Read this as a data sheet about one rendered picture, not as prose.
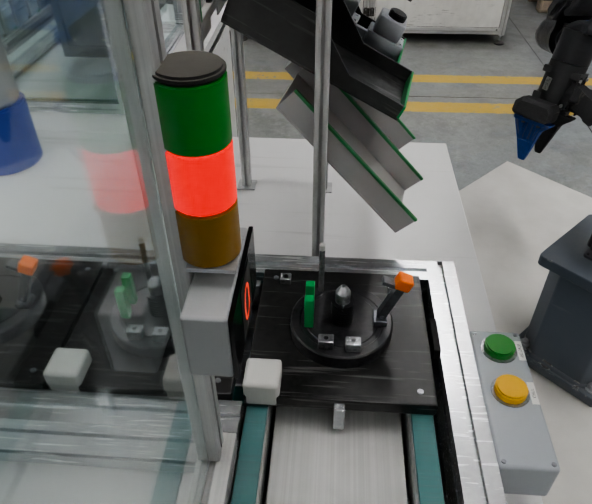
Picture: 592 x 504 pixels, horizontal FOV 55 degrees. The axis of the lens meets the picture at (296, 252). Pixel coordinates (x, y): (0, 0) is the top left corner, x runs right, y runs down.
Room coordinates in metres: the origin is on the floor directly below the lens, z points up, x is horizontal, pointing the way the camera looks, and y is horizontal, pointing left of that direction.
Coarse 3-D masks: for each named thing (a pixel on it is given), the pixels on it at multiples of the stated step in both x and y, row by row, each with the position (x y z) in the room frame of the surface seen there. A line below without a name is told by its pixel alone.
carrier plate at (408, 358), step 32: (288, 288) 0.63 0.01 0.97; (384, 288) 0.63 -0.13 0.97; (416, 288) 0.63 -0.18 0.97; (256, 320) 0.56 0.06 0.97; (288, 320) 0.56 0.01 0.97; (416, 320) 0.56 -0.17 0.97; (256, 352) 0.50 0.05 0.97; (288, 352) 0.50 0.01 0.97; (384, 352) 0.50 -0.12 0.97; (416, 352) 0.50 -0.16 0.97; (288, 384) 0.45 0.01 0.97; (320, 384) 0.45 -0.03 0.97; (352, 384) 0.45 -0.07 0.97; (384, 384) 0.45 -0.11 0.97; (416, 384) 0.45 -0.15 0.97
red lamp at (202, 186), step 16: (176, 160) 0.34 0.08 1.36; (192, 160) 0.34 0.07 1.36; (208, 160) 0.34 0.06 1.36; (224, 160) 0.35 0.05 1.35; (176, 176) 0.34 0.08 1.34; (192, 176) 0.34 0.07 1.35; (208, 176) 0.34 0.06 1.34; (224, 176) 0.35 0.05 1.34; (176, 192) 0.35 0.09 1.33; (192, 192) 0.34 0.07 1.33; (208, 192) 0.34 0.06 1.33; (224, 192) 0.35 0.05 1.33; (176, 208) 0.35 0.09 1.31; (192, 208) 0.34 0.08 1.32; (208, 208) 0.34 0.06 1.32; (224, 208) 0.35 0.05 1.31
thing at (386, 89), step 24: (240, 0) 0.80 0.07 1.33; (264, 0) 0.79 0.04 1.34; (288, 0) 0.78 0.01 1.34; (312, 0) 0.90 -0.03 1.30; (336, 0) 0.89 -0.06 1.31; (240, 24) 0.80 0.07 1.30; (264, 24) 0.79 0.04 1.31; (288, 24) 0.78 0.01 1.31; (312, 24) 0.77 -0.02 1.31; (336, 24) 0.89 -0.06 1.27; (288, 48) 0.78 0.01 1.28; (312, 48) 0.77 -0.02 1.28; (336, 48) 0.77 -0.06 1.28; (360, 48) 0.88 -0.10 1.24; (312, 72) 0.77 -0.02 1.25; (336, 72) 0.76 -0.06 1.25; (360, 72) 0.83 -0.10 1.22; (384, 72) 0.87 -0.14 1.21; (408, 72) 0.86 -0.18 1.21; (360, 96) 0.75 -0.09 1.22; (384, 96) 0.75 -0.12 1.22
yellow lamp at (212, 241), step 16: (192, 224) 0.34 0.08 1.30; (208, 224) 0.34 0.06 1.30; (224, 224) 0.35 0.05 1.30; (192, 240) 0.34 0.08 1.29; (208, 240) 0.34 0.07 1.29; (224, 240) 0.35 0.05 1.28; (240, 240) 0.36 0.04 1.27; (192, 256) 0.34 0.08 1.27; (208, 256) 0.34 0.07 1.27; (224, 256) 0.34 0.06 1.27
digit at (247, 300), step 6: (246, 270) 0.37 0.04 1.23; (246, 276) 0.37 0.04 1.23; (246, 282) 0.37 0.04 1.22; (246, 288) 0.36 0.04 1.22; (246, 294) 0.36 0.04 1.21; (246, 300) 0.36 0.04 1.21; (246, 306) 0.36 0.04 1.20; (246, 312) 0.36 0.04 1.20; (246, 318) 0.35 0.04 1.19; (246, 324) 0.35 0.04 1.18; (246, 330) 0.35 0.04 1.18
